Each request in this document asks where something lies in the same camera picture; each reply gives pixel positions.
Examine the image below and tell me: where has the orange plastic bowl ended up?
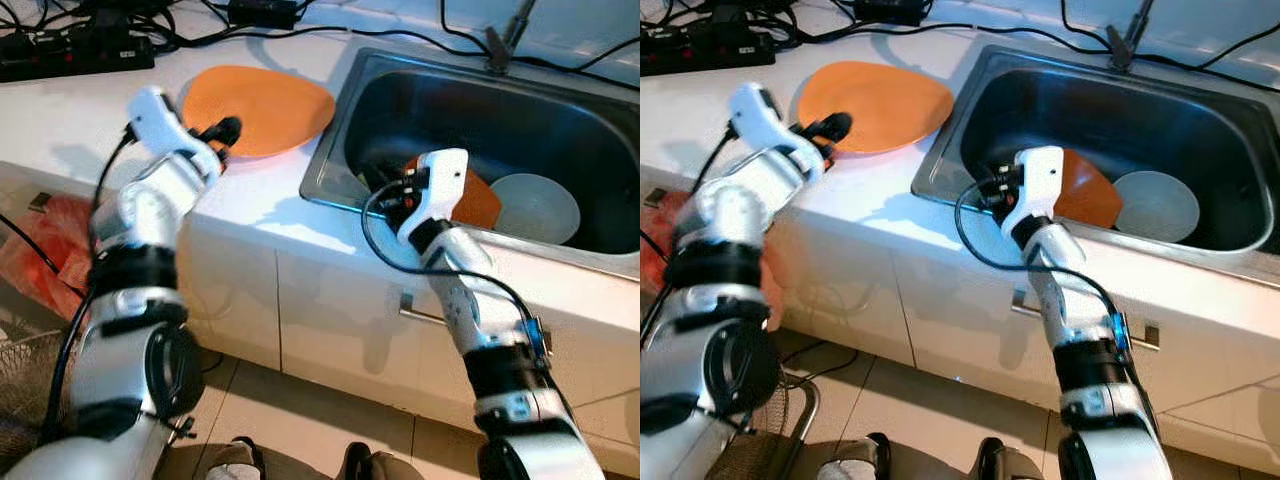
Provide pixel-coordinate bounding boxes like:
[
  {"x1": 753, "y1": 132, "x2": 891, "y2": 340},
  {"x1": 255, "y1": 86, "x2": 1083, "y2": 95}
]
[
  {"x1": 404, "y1": 155, "x2": 504, "y2": 230},
  {"x1": 1055, "y1": 148, "x2": 1125, "y2": 230}
]

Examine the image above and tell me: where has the orange plastic plate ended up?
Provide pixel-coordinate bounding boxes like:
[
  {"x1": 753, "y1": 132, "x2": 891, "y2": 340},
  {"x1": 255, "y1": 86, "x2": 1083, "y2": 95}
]
[
  {"x1": 182, "y1": 65, "x2": 337, "y2": 159},
  {"x1": 797, "y1": 60, "x2": 954, "y2": 156}
]

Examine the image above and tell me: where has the stainless steel sink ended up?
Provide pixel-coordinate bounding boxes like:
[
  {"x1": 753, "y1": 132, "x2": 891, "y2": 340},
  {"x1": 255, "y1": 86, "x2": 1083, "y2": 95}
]
[
  {"x1": 912, "y1": 45, "x2": 1280, "y2": 291},
  {"x1": 300, "y1": 48, "x2": 641, "y2": 281}
]

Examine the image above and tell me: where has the black power adapter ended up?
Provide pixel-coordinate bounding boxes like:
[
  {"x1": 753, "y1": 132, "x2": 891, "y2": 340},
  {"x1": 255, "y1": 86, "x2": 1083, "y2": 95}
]
[
  {"x1": 228, "y1": 0, "x2": 299, "y2": 29},
  {"x1": 853, "y1": 0, "x2": 923, "y2": 26}
]

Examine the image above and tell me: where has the pale grey bowl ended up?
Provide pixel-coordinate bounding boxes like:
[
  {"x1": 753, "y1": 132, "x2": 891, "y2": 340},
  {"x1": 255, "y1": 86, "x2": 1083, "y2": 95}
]
[
  {"x1": 490, "y1": 173, "x2": 581, "y2": 246},
  {"x1": 1112, "y1": 170, "x2": 1201, "y2": 243}
]

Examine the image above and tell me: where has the black power strip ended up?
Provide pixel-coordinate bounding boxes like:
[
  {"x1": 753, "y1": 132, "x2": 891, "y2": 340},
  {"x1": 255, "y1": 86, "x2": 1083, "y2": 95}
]
[
  {"x1": 640, "y1": 20, "x2": 776, "y2": 76},
  {"x1": 0, "y1": 25, "x2": 156, "y2": 83}
]

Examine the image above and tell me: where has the dark metal faucet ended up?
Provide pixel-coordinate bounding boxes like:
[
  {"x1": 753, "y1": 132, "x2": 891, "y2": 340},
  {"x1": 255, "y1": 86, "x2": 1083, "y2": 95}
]
[
  {"x1": 485, "y1": 0, "x2": 536, "y2": 73},
  {"x1": 1105, "y1": 0, "x2": 1156, "y2": 71}
]

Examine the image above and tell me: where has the orange plastic bag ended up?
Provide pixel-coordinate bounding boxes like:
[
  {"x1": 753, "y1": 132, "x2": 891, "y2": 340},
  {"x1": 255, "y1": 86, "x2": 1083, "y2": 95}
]
[
  {"x1": 0, "y1": 195, "x2": 101, "y2": 321},
  {"x1": 640, "y1": 190, "x2": 683, "y2": 291}
]

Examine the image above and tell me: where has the grey robot right foot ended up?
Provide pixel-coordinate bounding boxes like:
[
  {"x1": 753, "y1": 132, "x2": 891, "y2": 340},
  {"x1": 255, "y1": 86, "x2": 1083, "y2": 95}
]
[
  {"x1": 343, "y1": 443, "x2": 426, "y2": 480},
  {"x1": 978, "y1": 438, "x2": 1051, "y2": 480}
]

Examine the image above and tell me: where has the grey robot foot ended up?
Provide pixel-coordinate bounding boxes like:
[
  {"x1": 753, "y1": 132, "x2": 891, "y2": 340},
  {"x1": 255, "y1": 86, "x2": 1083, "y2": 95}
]
[
  {"x1": 205, "y1": 437, "x2": 263, "y2": 480},
  {"x1": 978, "y1": 438, "x2": 1051, "y2": 480},
  {"x1": 825, "y1": 432, "x2": 891, "y2": 480},
  {"x1": 343, "y1": 443, "x2": 426, "y2": 480}
]

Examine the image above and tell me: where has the grey robot left foot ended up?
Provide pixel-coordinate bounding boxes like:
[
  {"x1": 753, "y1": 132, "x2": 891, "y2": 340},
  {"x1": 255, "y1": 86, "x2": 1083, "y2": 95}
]
[
  {"x1": 205, "y1": 437, "x2": 263, "y2": 480},
  {"x1": 825, "y1": 432, "x2": 891, "y2": 480}
]

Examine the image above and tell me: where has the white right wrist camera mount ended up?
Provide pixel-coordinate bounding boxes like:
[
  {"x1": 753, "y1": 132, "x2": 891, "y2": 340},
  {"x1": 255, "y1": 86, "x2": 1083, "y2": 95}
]
[
  {"x1": 397, "y1": 148, "x2": 471, "y2": 248},
  {"x1": 1000, "y1": 146, "x2": 1066, "y2": 241}
]

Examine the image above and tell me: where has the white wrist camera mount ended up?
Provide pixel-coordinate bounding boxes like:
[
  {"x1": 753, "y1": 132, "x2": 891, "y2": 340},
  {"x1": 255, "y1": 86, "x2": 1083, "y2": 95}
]
[
  {"x1": 1000, "y1": 146, "x2": 1066, "y2": 241},
  {"x1": 127, "y1": 86, "x2": 223, "y2": 181},
  {"x1": 397, "y1": 148, "x2": 471, "y2": 248},
  {"x1": 727, "y1": 82, "x2": 819, "y2": 179}
]

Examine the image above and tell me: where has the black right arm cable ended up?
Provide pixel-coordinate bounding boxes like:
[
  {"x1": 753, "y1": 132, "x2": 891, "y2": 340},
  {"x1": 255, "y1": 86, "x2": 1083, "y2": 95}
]
[
  {"x1": 953, "y1": 178, "x2": 1129, "y2": 343},
  {"x1": 360, "y1": 183, "x2": 549, "y2": 353}
]

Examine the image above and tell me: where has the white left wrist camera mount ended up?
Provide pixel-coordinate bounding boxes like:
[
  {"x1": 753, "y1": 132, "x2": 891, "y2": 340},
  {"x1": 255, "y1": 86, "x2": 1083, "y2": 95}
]
[
  {"x1": 727, "y1": 82, "x2": 819, "y2": 179},
  {"x1": 127, "y1": 86, "x2": 223, "y2": 181}
]

